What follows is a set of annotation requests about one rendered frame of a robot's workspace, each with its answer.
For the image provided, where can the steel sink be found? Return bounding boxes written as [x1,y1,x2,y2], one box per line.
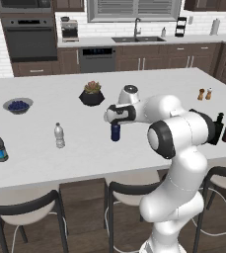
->
[111,36,167,44]

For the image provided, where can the black wall oven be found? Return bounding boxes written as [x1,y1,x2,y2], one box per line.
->
[0,14,59,63]

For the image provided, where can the blueberries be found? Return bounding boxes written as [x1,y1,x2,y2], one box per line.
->
[7,100,31,112]

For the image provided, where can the dark blue bottle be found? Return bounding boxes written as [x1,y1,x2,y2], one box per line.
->
[110,124,121,142]

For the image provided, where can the clear plastic bottle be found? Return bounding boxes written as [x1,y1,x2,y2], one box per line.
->
[53,122,66,149]

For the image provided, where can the dark tap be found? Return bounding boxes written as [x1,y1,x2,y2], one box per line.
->
[133,17,142,42]

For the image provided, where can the black glass bottle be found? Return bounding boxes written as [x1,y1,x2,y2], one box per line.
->
[212,112,225,146]

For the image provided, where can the window with blinds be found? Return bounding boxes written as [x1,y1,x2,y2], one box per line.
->
[86,0,183,23]

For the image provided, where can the black wire stand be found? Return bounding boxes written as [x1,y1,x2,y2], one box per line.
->
[174,16,188,38]

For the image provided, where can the brown upper cupboards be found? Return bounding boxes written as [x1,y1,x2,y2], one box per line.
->
[53,0,86,13]
[183,0,226,13]

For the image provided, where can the succulent in black pot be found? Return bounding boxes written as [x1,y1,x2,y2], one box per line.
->
[78,80,106,107]

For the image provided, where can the silver coffee machine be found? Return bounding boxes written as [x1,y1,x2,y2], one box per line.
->
[60,16,80,43]

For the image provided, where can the grey dishwasher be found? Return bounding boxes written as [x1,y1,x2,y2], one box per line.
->
[78,46,116,74]

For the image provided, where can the grey bowl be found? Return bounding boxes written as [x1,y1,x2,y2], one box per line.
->
[2,97,35,116]

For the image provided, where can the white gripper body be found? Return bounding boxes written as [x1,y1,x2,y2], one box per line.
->
[104,104,123,126]

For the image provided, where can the brown lower cupboards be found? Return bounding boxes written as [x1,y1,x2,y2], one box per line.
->
[11,42,223,78]

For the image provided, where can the black microwave oven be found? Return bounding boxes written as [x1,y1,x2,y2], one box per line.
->
[0,0,54,14]

